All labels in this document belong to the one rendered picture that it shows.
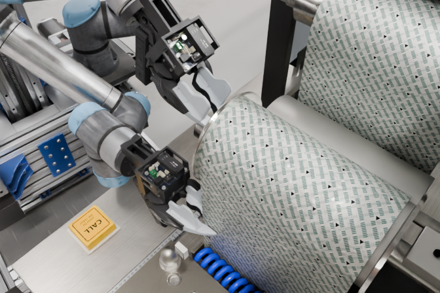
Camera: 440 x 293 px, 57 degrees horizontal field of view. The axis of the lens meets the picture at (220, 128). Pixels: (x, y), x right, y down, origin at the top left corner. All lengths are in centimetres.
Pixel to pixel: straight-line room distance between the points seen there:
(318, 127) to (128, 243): 48
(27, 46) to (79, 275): 46
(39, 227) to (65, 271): 93
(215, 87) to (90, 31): 75
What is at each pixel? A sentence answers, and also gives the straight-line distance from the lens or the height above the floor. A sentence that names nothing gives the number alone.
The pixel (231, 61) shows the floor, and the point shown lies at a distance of 272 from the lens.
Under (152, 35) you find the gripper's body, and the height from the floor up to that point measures 135.
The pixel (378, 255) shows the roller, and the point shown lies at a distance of 47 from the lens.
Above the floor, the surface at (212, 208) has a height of 116.
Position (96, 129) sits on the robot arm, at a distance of 77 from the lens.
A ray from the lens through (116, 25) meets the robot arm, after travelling 129.
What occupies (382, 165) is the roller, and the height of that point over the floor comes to 123.
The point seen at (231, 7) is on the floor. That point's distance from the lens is 326.
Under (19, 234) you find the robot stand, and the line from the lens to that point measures 185.
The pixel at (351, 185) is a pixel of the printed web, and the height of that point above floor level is 131.
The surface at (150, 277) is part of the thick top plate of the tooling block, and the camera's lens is 72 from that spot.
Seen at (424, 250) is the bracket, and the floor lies 129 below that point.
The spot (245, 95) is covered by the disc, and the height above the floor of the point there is 131.
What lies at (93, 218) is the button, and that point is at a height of 92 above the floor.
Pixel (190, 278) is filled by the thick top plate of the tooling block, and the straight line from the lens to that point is 71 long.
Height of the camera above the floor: 169
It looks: 48 degrees down
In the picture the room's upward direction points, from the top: straight up
